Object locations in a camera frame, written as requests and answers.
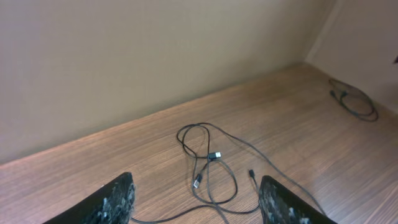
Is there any thin black USB cable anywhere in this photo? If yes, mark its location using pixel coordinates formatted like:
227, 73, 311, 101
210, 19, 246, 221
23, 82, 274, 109
328, 78, 379, 123

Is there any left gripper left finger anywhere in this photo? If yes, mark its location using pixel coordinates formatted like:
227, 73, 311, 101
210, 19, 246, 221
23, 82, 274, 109
45, 172, 135, 224

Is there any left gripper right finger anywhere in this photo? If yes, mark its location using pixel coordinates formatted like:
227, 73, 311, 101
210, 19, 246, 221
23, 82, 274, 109
259, 175, 336, 224

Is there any thick black USB cable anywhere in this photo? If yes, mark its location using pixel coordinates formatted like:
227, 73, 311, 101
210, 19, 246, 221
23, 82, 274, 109
175, 122, 327, 224

